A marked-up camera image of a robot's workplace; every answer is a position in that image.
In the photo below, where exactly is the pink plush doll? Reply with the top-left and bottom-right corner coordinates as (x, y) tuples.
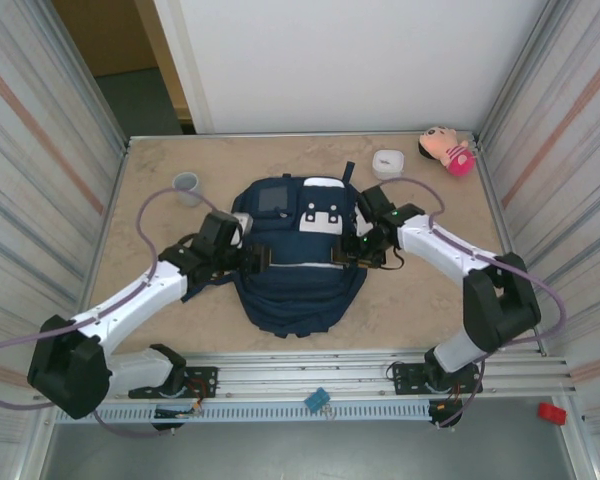
(417, 125), (476, 177)

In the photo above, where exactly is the grey plastic cup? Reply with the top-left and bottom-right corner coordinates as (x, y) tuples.
(173, 171), (203, 207)

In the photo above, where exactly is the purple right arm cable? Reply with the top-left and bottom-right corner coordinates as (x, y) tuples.
(379, 177), (567, 429)

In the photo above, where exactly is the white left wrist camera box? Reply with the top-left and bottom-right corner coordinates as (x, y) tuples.
(231, 211), (255, 236)

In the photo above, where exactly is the navy blue school backpack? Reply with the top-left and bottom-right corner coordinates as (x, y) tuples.
(182, 160), (369, 340)

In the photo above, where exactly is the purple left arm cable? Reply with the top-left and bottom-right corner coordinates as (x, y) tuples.
(0, 187), (241, 439)

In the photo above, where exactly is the blue binder clip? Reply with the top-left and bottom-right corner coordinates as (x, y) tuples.
(303, 386), (330, 411)

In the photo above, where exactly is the slotted grey cable duct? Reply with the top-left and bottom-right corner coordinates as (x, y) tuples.
(54, 403), (434, 424)

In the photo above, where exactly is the aluminium mounting rail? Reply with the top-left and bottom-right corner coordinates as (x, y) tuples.
(33, 349), (579, 401)

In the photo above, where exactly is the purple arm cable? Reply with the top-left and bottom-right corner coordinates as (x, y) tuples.
(379, 177), (567, 429)
(0, 187), (241, 439)

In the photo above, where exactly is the red plastic block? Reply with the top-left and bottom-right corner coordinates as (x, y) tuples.
(537, 402), (567, 426)

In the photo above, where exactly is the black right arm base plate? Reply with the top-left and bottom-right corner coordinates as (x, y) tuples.
(391, 362), (483, 396)

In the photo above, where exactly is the brown wooden panel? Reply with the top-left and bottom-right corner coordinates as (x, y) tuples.
(52, 0), (159, 79)

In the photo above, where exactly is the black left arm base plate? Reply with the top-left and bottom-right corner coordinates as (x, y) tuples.
(128, 366), (219, 400)

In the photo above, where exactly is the small circuit board with wires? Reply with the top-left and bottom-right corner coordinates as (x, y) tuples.
(428, 397), (464, 417)
(153, 398), (204, 421)

